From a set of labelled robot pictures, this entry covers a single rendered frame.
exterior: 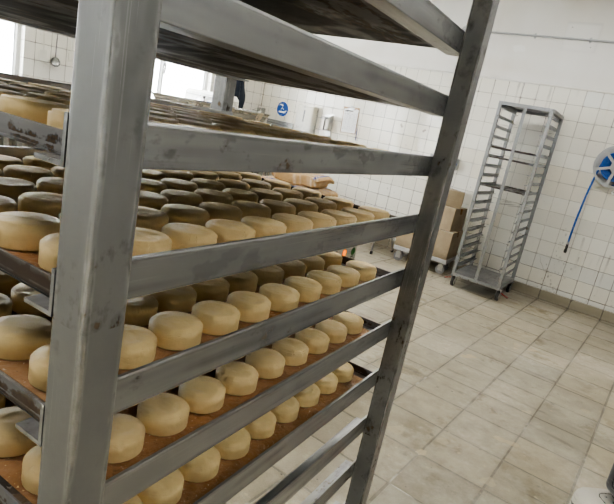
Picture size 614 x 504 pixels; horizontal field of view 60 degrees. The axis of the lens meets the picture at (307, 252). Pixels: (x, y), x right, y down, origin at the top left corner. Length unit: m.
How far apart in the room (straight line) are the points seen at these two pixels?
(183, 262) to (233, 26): 0.17
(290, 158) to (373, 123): 6.23
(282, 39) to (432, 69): 6.05
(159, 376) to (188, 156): 0.17
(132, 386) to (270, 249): 0.17
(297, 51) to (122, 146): 0.21
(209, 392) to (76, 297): 0.29
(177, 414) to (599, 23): 5.83
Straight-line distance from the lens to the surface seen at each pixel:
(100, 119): 0.30
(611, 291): 5.96
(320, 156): 0.53
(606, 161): 5.78
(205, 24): 0.39
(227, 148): 0.42
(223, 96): 1.05
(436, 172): 0.83
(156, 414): 0.55
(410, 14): 0.67
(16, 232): 0.44
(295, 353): 0.71
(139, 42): 0.31
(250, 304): 0.59
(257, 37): 0.43
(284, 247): 0.52
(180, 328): 0.51
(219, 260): 0.44
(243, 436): 0.69
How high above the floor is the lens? 1.36
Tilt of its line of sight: 14 degrees down
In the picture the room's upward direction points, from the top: 12 degrees clockwise
